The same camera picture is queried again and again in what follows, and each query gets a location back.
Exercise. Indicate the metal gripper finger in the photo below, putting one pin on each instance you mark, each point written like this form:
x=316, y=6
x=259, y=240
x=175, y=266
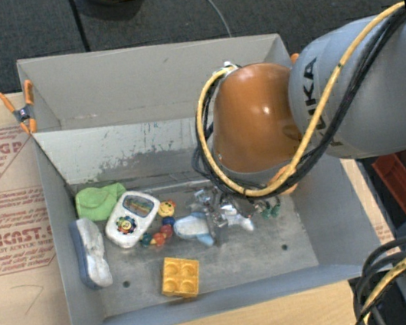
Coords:
x=204, y=196
x=219, y=229

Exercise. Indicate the white and blue toy airplane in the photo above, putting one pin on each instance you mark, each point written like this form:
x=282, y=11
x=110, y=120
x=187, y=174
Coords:
x=191, y=227

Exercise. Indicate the colourful toy caterpillar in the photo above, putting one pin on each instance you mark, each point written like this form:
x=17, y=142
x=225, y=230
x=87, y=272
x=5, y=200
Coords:
x=165, y=209

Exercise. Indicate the grey metal bin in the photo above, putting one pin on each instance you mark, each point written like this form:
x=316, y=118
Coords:
x=244, y=263

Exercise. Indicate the yellow toy building block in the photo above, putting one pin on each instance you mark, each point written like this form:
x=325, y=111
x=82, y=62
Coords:
x=180, y=276

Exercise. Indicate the white toy music player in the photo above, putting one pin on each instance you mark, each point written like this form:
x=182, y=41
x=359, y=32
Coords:
x=131, y=221

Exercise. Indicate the green cloth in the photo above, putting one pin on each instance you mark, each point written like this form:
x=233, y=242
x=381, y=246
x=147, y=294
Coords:
x=97, y=203

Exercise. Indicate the white and blue brush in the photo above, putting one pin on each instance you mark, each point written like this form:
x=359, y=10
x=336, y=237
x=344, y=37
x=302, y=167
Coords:
x=93, y=255

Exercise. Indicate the brown cardboard board red print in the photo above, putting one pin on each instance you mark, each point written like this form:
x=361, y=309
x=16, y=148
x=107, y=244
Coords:
x=10, y=215

